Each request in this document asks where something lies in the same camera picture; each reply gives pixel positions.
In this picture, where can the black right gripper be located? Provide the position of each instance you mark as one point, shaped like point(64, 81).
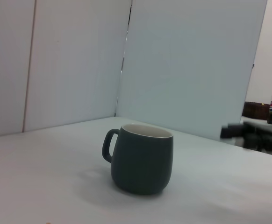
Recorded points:
point(269, 140)

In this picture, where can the dark grey ceramic cup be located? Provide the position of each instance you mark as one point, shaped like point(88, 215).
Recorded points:
point(143, 163)

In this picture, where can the white background table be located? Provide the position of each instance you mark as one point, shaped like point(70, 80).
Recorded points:
point(255, 121)

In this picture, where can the dark wicker basket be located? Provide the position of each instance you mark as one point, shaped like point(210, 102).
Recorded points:
point(254, 109)

